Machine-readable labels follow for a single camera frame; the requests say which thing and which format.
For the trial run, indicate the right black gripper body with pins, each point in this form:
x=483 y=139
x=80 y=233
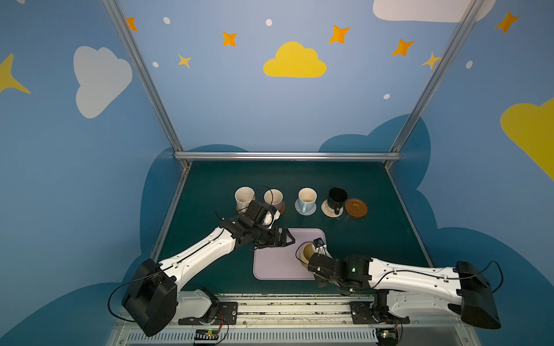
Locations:
x=316 y=264

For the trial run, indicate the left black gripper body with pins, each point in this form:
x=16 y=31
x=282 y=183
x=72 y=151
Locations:
x=274 y=236

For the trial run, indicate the cream mug white handle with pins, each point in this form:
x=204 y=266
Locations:
x=243 y=196

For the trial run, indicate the white mug lilac handle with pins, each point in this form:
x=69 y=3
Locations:
x=273 y=197

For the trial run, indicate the tan yellow mug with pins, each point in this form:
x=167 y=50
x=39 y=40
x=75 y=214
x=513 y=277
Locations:
x=305 y=252

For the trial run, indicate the grey woven coaster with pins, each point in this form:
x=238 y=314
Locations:
x=305 y=208

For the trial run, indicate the white multicolour woven coaster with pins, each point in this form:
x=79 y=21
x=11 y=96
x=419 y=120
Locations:
x=329 y=211

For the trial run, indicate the brown wooden saucer coaster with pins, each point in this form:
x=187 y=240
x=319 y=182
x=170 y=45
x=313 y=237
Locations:
x=356 y=208

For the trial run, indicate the cream mug blue handle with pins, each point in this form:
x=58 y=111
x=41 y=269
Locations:
x=307 y=194

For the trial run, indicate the black mug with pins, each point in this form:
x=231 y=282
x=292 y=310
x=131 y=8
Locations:
x=336 y=199

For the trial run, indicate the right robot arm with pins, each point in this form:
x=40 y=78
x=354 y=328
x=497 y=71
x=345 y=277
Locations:
x=403 y=291

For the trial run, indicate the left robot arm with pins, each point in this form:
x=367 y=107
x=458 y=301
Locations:
x=151 y=296

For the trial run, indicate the lilac plastic tray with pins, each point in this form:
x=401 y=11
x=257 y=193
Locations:
x=281 y=263

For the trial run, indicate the right green circuit board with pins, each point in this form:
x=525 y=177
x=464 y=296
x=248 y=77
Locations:
x=387 y=337

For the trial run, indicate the green circuit board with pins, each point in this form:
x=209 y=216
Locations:
x=206 y=336
x=387 y=337

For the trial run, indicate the rear aluminium crossbar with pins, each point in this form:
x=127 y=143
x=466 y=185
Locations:
x=284 y=156

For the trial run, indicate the left green circuit board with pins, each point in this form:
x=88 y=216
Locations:
x=206 y=336

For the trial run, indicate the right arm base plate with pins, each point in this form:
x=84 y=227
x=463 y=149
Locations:
x=365 y=312

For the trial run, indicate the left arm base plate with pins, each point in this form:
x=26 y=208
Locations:
x=226 y=312

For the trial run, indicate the aluminium front rail frame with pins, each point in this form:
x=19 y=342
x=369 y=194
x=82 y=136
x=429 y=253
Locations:
x=312 y=319

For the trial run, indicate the left aluminium frame post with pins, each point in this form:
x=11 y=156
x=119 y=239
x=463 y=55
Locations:
x=118 y=19

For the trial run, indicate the aluminium frame post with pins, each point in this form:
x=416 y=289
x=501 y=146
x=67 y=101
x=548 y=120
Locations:
x=118 y=19
x=461 y=32

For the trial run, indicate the right aluminium frame post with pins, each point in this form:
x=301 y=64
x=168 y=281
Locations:
x=461 y=32

